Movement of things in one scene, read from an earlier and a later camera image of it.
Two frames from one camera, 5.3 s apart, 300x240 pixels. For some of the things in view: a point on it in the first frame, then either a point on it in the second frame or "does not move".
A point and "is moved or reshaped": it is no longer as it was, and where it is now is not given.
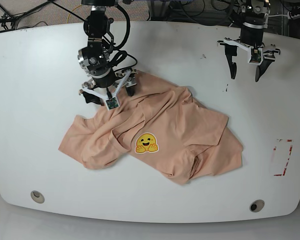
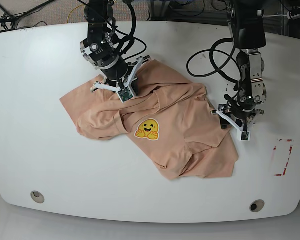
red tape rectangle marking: [286, 163] does not move
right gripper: [251, 34] -> [242, 112]
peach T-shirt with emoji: [167, 125] is moved or reshaped
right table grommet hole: [257, 205] does not move
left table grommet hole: [37, 197] does not move
